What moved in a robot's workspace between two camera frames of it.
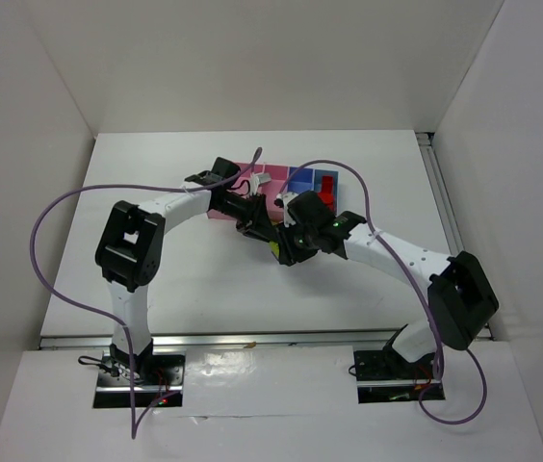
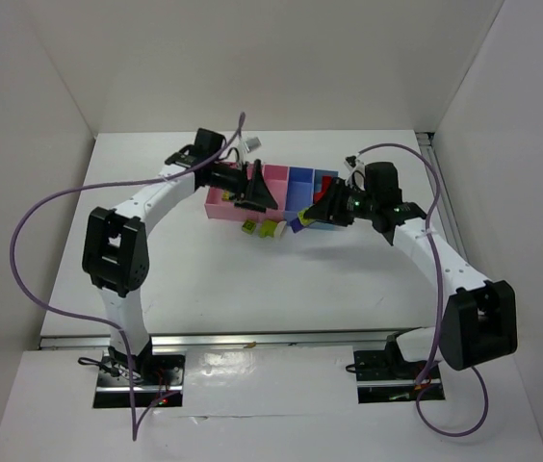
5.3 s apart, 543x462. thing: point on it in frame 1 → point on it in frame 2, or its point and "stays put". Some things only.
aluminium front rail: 243,339 stays put
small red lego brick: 327,183 stays put
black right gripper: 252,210 → 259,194
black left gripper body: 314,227 → 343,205
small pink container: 278,175 stays put
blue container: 301,180 stays put
